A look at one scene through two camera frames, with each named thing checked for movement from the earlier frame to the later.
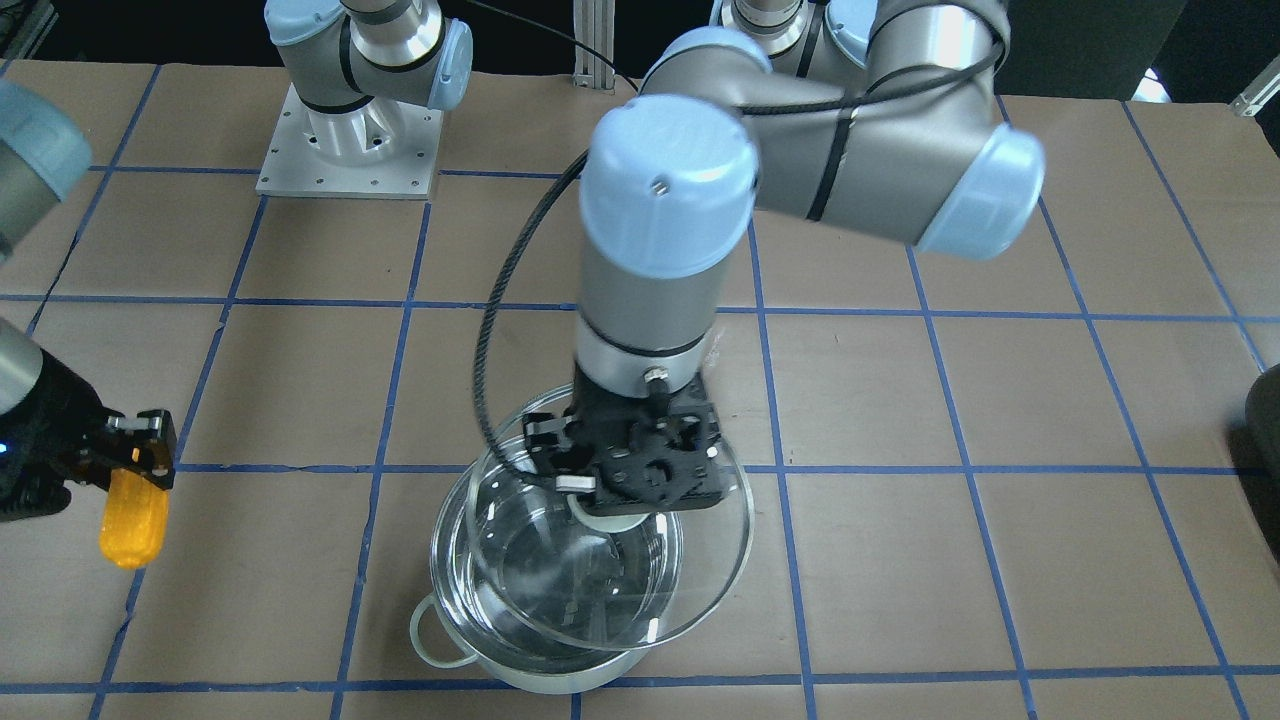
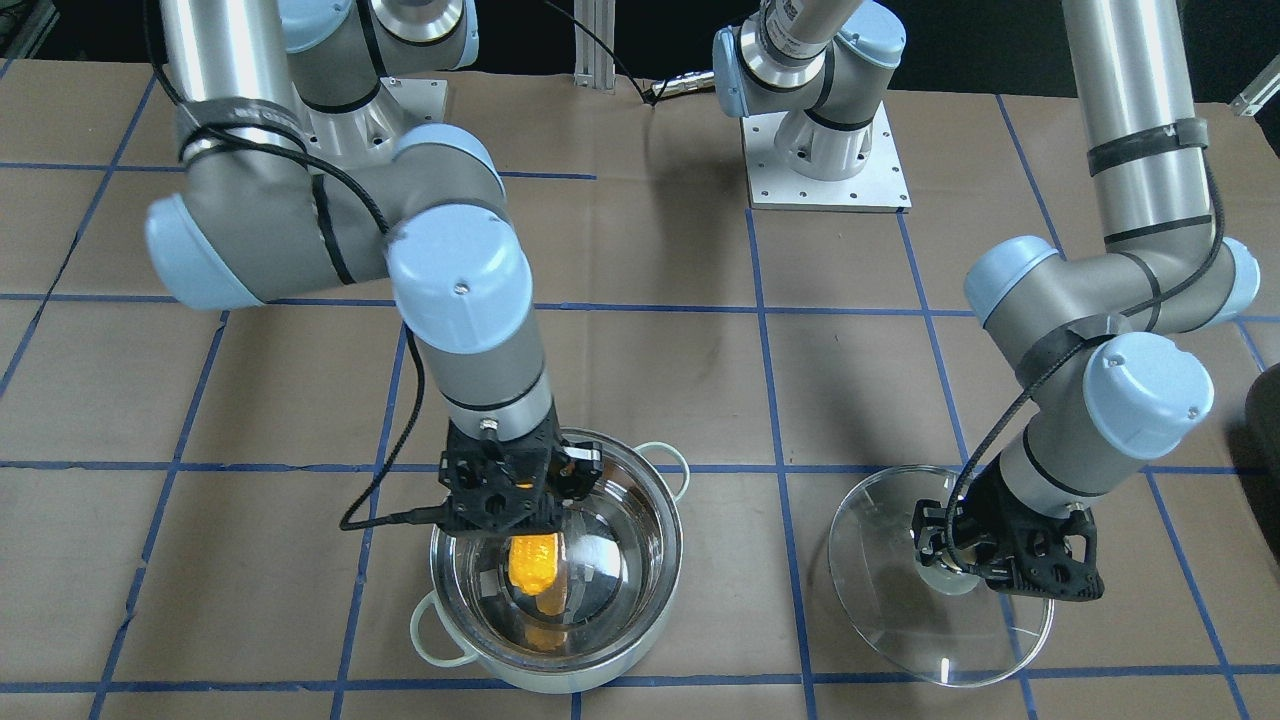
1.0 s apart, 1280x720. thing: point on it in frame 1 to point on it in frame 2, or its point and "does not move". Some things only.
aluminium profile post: [594, 27] does not move
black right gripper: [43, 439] to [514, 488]
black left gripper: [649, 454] to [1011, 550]
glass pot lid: [581, 588] to [940, 626]
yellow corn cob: [135, 519] to [532, 562]
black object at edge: [1256, 443] does not move
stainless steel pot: [537, 592] does not move
